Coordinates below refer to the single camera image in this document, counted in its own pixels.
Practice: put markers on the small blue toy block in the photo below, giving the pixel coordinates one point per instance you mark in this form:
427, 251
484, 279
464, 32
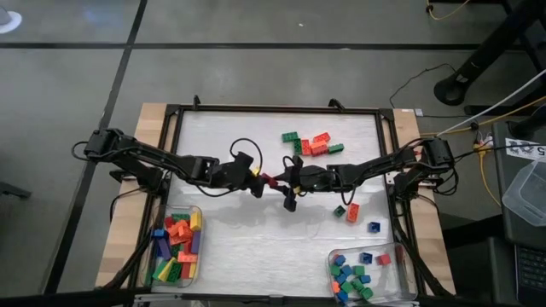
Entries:
340, 260
365, 258
346, 270
374, 227
342, 296
364, 279
341, 279

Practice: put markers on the white floor disc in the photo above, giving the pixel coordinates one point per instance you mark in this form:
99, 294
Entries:
17, 23

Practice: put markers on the dark grey cart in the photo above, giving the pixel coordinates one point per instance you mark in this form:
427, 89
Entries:
505, 239

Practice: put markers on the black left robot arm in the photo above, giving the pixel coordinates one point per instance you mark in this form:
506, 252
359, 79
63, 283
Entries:
141, 158

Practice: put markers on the clear plastic bin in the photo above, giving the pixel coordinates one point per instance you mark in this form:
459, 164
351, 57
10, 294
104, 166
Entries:
153, 213
392, 277

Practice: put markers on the long yellow toy block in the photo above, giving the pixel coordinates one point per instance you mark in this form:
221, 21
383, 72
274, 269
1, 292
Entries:
167, 270

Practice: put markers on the small white tag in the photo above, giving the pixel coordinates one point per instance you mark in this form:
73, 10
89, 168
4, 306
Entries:
419, 113

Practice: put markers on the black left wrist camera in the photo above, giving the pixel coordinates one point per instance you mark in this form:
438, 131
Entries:
244, 160

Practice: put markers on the power strip with plugs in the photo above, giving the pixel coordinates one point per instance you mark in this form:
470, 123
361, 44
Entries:
482, 145

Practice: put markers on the small orange toy block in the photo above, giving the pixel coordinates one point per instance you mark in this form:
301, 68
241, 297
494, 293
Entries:
335, 286

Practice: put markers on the black chair base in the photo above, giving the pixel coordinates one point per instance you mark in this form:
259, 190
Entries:
15, 190

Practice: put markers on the black floor stand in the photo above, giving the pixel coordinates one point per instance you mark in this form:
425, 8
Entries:
490, 47

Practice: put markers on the small red toy block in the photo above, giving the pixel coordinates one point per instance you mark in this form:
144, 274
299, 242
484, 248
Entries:
384, 259

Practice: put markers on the black keyboard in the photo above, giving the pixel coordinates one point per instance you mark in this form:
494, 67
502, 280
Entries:
533, 273

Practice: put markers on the white paper label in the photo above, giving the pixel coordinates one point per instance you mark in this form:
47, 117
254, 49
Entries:
522, 149

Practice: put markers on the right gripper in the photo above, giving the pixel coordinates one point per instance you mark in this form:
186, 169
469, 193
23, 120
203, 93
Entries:
317, 179

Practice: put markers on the long purple toy block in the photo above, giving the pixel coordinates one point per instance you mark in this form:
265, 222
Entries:
196, 242
164, 248

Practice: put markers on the black metal table frame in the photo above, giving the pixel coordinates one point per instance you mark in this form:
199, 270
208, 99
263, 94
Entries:
277, 108

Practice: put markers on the long red toy block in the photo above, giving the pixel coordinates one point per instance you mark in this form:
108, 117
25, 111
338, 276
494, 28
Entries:
169, 221
185, 270

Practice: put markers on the long green block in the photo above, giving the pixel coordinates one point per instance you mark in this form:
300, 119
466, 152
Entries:
158, 269

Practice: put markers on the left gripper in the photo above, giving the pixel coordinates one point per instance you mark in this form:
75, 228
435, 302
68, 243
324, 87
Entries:
232, 177

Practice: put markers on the black stand foot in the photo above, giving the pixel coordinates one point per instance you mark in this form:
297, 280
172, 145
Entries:
529, 125

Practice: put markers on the clear plastic storage tub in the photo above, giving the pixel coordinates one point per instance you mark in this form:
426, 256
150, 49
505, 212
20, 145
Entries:
526, 196

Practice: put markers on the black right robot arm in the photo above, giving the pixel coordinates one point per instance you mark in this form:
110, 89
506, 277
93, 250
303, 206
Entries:
375, 164

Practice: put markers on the black crossbar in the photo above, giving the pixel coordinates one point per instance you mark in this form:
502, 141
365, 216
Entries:
64, 298

